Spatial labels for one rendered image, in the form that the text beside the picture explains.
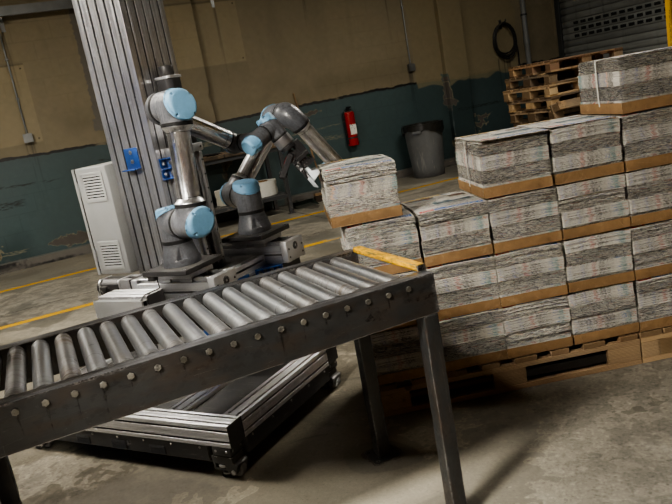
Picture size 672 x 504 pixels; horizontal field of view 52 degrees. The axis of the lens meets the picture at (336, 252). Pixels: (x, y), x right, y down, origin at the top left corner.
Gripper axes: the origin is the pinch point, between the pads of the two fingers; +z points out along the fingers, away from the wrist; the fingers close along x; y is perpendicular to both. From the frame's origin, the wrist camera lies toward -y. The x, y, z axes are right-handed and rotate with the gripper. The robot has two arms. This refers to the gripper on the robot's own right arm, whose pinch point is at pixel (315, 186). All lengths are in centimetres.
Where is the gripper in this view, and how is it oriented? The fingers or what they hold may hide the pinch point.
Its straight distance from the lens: 287.1
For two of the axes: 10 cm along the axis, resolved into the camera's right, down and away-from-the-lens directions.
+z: 6.4, 7.4, 2.1
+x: -0.9, -2.0, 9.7
